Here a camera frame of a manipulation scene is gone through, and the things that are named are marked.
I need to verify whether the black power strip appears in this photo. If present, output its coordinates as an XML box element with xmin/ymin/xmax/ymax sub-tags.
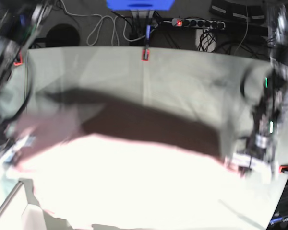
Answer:
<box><xmin>171</xmin><ymin>18</ymin><xmax>226</xmax><ymax>30</ymax></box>

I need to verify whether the white coiled cable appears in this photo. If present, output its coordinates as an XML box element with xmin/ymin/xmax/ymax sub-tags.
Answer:
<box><xmin>86</xmin><ymin>15</ymin><xmax>120</xmax><ymax>46</ymax></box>

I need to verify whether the red clamp top centre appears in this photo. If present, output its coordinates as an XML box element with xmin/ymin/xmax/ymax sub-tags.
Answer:
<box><xmin>142</xmin><ymin>48</ymin><xmax>150</xmax><ymax>62</ymax></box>

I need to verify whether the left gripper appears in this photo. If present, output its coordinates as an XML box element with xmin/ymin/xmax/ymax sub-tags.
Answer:
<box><xmin>224</xmin><ymin>152</ymin><xmax>280</xmax><ymax>182</ymax></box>

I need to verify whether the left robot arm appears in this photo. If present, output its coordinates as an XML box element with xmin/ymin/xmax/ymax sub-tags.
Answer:
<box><xmin>225</xmin><ymin>0</ymin><xmax>288</xmax><ymax>183</ymax></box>

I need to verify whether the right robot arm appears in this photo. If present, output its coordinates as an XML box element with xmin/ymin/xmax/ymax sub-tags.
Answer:
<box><xmin>0</xmin><ymin>0</ymin><xmax>55</xmax><ymax>160</ymax></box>

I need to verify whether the red clamp left corner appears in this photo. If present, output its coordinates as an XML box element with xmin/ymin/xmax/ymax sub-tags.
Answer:
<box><xmin>14</xmin><ymin>53</ymin><xmax>23</xmax><ymax>67</ymax></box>

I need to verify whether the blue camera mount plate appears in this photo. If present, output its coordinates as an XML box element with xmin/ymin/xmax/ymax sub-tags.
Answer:
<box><xmin>106</xmin><ymin>0</ymin><xmax>174</xmax><ymax>11</ymax></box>

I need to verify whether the pink printed t-shirt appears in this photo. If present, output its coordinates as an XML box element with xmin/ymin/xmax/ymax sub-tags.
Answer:
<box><xmin>4</xmin><ymin>95</ymin><xmax>288</xmax><ymax>230</ymax></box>

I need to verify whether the white bin bottom left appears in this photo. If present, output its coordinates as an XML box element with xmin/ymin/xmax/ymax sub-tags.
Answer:
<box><xmin>0</xmin><ymin>182</ymin><xmax>47</xmax><ymax>230</ymax></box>

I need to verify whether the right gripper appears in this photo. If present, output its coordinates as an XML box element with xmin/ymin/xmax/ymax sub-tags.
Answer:
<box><xmin>0</xmin><ymin>135</ymin><xmax>36</xmax><ymax>168</ymax></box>

